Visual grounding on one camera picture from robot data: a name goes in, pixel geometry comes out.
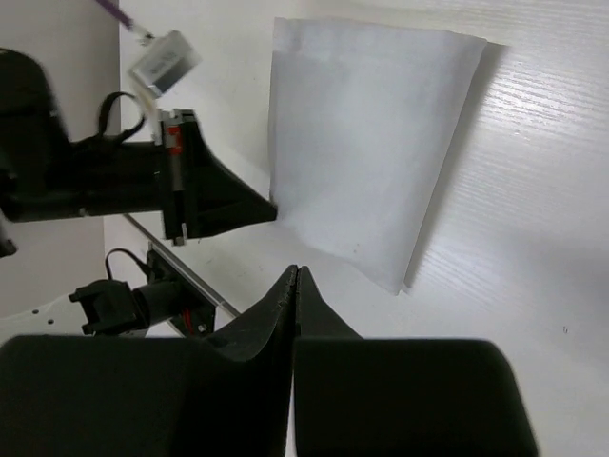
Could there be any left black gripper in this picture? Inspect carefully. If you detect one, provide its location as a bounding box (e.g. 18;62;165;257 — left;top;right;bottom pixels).
1;49;278;244

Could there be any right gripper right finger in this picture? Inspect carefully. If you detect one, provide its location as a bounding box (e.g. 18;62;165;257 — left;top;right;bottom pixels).
294;268;538;456

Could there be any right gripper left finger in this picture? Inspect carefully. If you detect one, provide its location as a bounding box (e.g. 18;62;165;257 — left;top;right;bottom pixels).
1;266;298;456

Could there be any white skirt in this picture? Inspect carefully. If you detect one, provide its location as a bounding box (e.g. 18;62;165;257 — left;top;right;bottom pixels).
268;18;486;294

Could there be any aluminium table edge rail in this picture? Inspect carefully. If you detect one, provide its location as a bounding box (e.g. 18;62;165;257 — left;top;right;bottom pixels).
123;214;241;318

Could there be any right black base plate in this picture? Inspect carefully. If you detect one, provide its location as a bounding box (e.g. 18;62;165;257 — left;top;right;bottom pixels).
104;242;220;337

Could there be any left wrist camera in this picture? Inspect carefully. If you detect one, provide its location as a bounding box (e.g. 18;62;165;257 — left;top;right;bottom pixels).
128;30;201;99

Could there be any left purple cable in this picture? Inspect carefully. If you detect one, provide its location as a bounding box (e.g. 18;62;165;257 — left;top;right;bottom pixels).
94;0;144;32

